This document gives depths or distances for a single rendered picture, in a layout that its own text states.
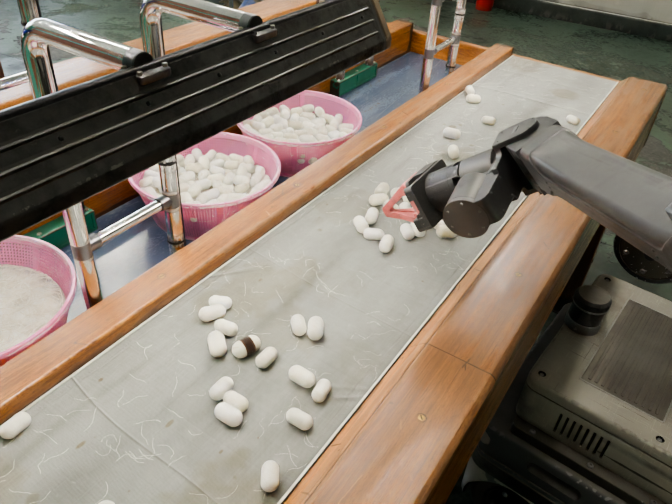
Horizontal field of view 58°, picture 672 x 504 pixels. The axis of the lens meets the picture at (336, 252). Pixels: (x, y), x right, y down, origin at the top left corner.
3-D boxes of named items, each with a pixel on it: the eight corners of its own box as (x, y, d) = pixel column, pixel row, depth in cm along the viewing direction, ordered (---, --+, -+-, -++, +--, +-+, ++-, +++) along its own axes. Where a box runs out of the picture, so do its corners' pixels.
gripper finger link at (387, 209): (365, 199, 88) (415, 179, 81) (389, 179, 93) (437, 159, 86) (387, 238, 89) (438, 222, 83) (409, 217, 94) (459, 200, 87)
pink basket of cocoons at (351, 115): (380, 151, 135) (385, 111, 130) (312, 200, 117) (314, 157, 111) (285, 118, 146) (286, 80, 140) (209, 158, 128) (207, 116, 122)
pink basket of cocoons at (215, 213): (296, 185, 121) (297, 143, 115) (254, 264, 100) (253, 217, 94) (172, 165, 125) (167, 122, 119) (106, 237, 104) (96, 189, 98)
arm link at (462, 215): (574, 169, 74) (539, 113, 71) (556, 226, 66) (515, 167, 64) (492, 199, 82) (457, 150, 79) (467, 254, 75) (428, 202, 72)
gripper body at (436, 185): (399, 191, 80) (444, 173, 75) (432, 162, 87) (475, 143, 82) (422, 232, 81) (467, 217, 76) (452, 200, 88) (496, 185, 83)
